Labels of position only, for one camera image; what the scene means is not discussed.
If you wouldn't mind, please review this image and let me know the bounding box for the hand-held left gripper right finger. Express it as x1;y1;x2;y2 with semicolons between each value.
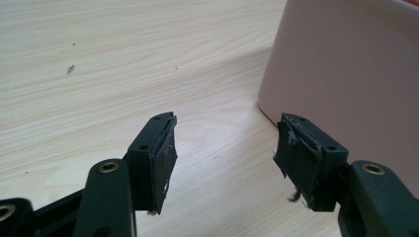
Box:
272;113;350;212

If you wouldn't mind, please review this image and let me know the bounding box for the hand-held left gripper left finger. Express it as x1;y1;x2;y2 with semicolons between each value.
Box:
123;112;179;215

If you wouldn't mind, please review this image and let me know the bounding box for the pink storage box with lid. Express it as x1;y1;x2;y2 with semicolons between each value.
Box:
257;0;419;198

